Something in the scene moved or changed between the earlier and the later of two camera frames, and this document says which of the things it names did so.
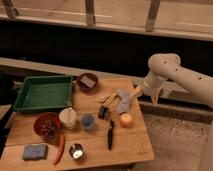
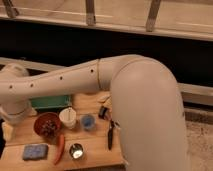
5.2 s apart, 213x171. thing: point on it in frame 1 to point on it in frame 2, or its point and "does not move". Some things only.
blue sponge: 35,152 does not move
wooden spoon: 103,98 does not move
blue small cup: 88,121 does not move
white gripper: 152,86 to 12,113
